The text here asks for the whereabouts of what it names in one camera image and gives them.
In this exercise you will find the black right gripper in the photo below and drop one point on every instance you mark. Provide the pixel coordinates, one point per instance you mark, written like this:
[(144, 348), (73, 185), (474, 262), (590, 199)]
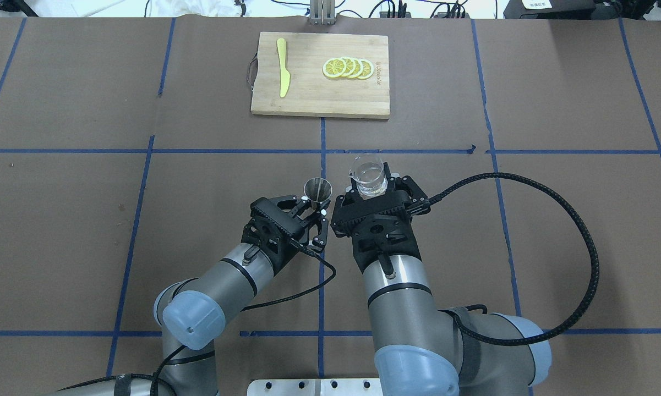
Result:
[(411, 188)]

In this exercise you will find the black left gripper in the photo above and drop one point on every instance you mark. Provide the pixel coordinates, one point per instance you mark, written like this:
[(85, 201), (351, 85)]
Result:
[(312, 230)]

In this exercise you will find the clear glass shaker cup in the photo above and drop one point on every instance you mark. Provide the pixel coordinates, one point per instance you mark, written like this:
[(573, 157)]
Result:
[(368, 173)]

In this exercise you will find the steel measuring jigger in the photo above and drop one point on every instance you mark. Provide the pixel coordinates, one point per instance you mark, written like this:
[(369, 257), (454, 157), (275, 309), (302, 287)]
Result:
[(318, 192)]

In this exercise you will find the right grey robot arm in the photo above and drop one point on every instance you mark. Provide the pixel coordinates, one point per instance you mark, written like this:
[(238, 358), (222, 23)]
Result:
[(420, 349)]

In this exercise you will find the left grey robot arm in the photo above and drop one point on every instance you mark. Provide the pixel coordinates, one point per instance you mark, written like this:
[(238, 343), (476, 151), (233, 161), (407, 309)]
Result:
[(194, 312)]

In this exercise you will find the bamboo cutting board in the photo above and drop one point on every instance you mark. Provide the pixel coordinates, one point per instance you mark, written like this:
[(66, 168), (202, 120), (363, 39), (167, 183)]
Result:
[(310, 92)]

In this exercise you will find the lemon slice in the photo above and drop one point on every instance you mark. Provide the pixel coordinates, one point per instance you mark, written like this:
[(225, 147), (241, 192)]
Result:
[(350, 66), (334, 67), (367, 71), (358, 70)]

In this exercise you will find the yellow plastic knife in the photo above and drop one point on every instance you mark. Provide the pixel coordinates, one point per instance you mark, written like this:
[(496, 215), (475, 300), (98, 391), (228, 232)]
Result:
[(285, 75)]

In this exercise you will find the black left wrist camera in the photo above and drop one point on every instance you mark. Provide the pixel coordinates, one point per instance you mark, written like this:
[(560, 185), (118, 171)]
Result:
[(278, 211)]

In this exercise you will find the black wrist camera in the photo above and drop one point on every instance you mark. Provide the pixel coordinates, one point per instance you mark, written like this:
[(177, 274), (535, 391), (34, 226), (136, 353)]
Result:
[(346, 218), (278, 211)]

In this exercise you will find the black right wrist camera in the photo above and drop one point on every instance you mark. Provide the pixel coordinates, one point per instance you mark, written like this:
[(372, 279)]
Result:
[(346, 218)]

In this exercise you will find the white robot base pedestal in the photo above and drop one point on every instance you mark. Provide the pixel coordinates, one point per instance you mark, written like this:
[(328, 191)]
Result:
[(316, 386)]

